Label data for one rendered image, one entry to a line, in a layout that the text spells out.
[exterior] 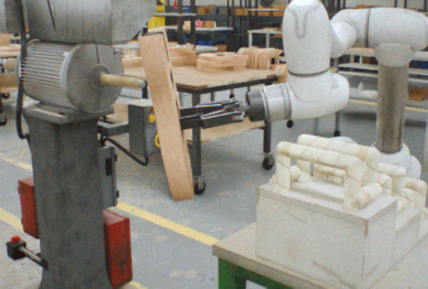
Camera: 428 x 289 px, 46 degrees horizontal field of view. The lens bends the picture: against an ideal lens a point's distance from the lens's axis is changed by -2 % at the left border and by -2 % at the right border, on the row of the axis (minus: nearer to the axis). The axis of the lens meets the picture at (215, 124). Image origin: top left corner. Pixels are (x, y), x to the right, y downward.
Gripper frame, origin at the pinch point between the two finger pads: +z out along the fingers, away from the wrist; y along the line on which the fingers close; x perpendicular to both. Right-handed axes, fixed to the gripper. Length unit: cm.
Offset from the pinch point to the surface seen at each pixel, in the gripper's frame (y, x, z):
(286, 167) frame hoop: -18.8, -9.2, -21.2
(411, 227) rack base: -19, -30, -49
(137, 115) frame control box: 71, -16, 19
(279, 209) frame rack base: -20.6, -18.0, -18.2
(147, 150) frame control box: 68, -30, 18
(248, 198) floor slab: 245, -146, -30
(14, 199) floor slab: 254, -117, 152
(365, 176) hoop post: -24.7, -11.9, -36.6
